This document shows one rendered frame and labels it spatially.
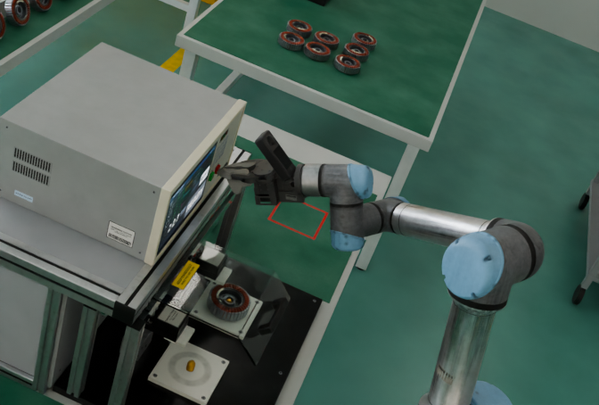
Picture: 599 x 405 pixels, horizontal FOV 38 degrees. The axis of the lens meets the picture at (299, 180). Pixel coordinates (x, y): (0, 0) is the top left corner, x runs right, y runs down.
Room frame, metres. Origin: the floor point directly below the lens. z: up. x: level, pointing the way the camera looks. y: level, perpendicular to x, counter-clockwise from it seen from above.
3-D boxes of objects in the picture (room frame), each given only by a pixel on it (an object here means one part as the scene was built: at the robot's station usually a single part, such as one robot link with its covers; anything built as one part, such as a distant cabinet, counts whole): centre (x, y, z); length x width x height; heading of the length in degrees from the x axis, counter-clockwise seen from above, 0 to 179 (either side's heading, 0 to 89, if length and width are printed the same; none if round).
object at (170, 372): (1.44, 0.10, 0.78); 0.15 x 0.15 x 0.01; 83
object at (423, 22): (3.94, 0.00, 0.38); 1.85 x 1.10 x 0.75; 173
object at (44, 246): (1.60, 0.40, 1.09); 0.68 x 0.44 x 0.05; 173
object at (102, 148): (1.61, 0.40, 1.22); 0.44 x 0.39 x 0.20; 173
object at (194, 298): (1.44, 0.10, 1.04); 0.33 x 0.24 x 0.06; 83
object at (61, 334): (1.59, 0.33, 0.92); 0.66 x 0.01 x 0.30; 173
